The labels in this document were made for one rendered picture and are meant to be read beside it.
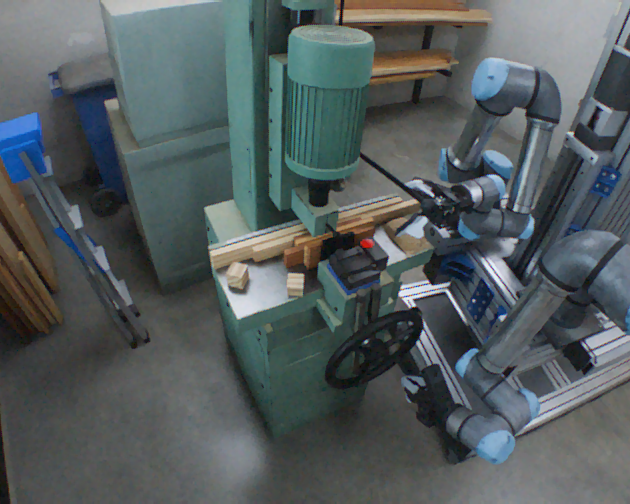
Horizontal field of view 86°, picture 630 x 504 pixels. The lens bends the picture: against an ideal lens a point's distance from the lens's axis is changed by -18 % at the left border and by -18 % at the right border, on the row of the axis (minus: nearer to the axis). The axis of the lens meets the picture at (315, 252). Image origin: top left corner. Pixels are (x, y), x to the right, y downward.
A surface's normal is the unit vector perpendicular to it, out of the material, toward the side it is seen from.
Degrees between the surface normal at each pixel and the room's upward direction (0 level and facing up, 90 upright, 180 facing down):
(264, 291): 0
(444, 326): 0
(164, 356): 0
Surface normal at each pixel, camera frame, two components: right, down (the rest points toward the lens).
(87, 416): 0.07, -0.72
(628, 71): -0.47, 0.59
